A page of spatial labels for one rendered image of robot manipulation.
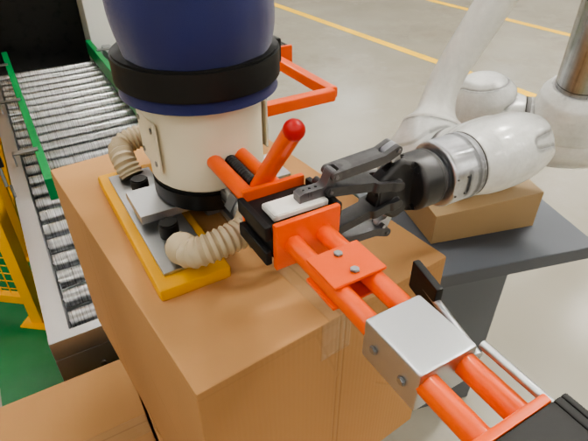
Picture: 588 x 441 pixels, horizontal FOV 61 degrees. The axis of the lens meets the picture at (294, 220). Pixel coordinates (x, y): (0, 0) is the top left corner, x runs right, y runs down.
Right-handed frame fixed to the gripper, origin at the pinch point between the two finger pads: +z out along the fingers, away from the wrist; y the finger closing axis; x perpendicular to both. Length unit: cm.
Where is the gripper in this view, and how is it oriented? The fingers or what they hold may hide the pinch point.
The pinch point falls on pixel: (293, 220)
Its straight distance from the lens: 57.5
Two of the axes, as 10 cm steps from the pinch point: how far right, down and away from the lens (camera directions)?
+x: -5.0, -5.1, 7.0
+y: 0.0, 8.1, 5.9
